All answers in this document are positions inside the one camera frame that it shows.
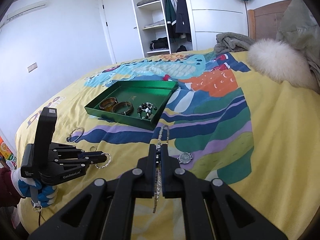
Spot thin gold bangle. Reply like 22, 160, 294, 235
66, 127, 85, 143

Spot twisted silver bangle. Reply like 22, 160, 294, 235
95, 153, 112, 170

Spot silver chain necklace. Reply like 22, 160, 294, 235
152, 125, 171, 214

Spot green jewelry box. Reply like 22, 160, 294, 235
85, 80, 178, 131

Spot blue white gloved hand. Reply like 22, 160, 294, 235
11, 168, 57, 207

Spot large amber bangle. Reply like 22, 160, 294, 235
99, 97, 118, 112

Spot small amber bangle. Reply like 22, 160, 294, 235
112, 101, 134, 116

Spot yellow dinosaur bedspread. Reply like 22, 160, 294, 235
18, 50, 319, 239

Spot white door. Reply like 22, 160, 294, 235
99, 0, 144, 63

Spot black folded clothes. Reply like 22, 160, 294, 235
150, 37, 169, 50

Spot white air conditioner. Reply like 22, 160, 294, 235
4, 0, 48, 22

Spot white fluffy pillow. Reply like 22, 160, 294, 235
247, 39, 319, 93

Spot green hanging jacket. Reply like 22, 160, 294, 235
165, 0, 177, 42

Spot grey folded clothes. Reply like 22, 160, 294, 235
137, 0, 159, 7

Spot white open wardrobe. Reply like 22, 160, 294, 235
132, 0, 248, 57

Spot dark hanging coat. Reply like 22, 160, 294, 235
175, 0, 191, 42

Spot grey crumpled blanket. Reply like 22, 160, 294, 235
214, 32, 255, 55

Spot brown wooden headboard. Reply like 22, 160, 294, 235
247, 0, 292, 40

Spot olive green jacket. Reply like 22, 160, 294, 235
276, 0, 320, 80

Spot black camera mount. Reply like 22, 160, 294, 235
34, 107, 57, 156

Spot black white bead bracelet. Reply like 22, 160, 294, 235
137, 101, 158, 120

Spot wall light switch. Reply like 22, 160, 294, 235
27, 62, 37, 73

